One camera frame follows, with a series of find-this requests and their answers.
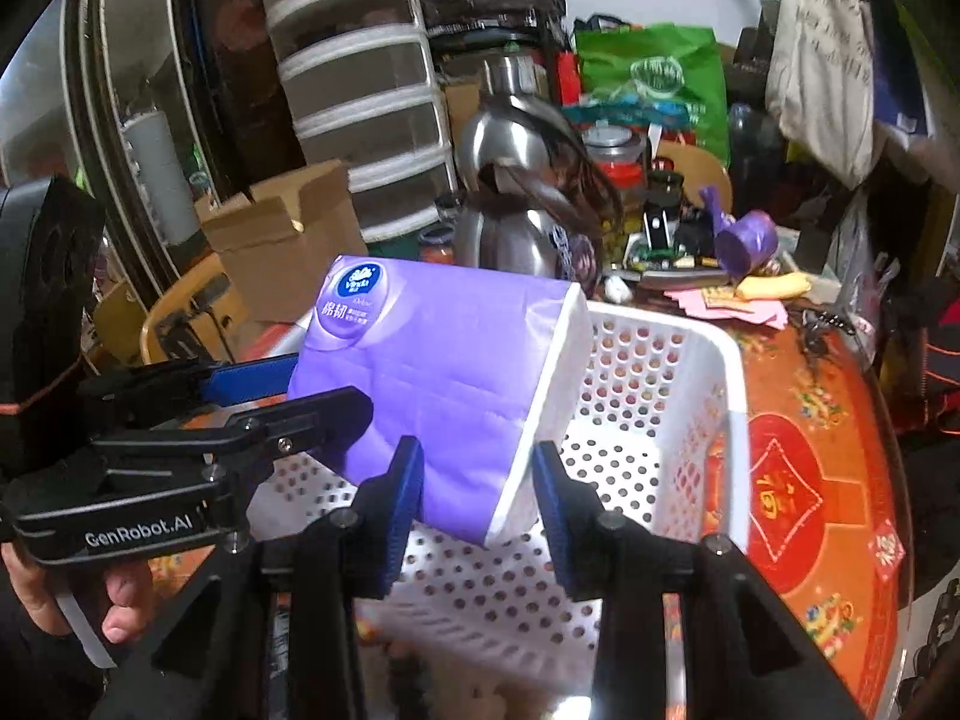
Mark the red black jacket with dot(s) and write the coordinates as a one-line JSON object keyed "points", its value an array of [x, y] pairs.
{"points": [[923, 395]]}

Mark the yellow object on table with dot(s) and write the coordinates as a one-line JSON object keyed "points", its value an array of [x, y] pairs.
{"points": [[781, 288]]}

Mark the brown cardboard box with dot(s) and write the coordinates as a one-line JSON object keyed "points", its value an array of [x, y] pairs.
{"points": [[277, 240]]}

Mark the purple plastic cup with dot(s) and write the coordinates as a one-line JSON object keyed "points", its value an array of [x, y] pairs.
{"points": [[741, 246]]}

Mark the person's left hand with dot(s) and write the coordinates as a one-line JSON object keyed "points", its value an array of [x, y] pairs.
{"points": [[122, 596]]}

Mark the white perforated plastic basket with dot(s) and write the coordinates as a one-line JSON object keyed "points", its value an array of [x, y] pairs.
{"points": [[660, 432]]}

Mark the stainless steel kettle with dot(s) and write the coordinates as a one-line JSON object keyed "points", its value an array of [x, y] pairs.
{"points": [[534, 201]]}

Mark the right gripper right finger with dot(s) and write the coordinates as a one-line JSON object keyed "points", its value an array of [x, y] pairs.
{"points": [[744, 654]]}

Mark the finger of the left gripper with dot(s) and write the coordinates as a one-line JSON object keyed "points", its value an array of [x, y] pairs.
{"points": [[247, 438], [169, 389]]}

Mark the red floral tablecloth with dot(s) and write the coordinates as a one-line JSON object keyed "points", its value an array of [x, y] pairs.
{"points": [[827, 530]]}

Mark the green shopping bag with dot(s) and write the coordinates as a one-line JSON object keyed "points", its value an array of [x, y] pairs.
{"points": [[668, 74]]}

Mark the beige canvas tote bag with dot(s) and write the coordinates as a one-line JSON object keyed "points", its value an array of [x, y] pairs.
{"points": [[820, 86]]}

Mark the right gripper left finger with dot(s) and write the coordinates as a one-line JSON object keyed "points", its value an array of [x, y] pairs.
{"points": [[208, 653]]}

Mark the purple tissue pack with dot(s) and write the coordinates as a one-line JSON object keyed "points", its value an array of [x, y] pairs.
{"points": [[479, 365]]}

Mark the wooden chair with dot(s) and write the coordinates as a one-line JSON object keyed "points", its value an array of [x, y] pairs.
{"points": [[198, 317]]}

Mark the white drawer tower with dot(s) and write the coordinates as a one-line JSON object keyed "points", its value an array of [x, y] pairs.
{"points": [[359, 81]]}

